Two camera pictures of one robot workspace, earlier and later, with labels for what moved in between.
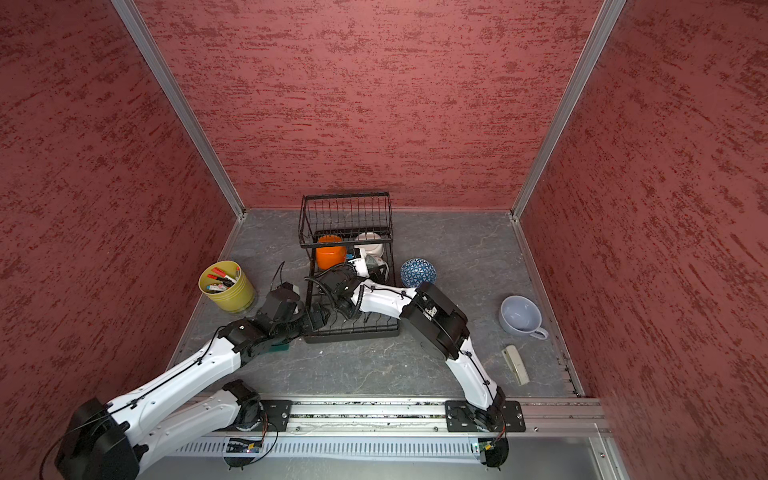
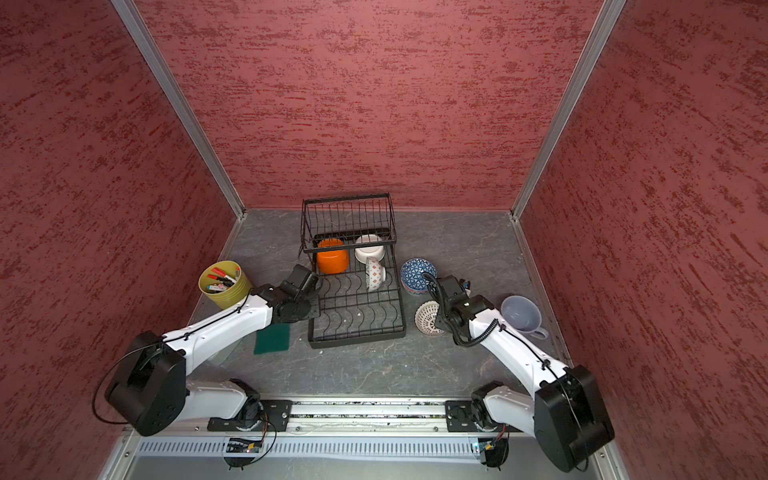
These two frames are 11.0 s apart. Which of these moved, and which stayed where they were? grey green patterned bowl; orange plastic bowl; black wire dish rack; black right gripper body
Moved: black right gripper body
Stayed: orange plastic bowl; grey green patterned bowl; black wire dish rack
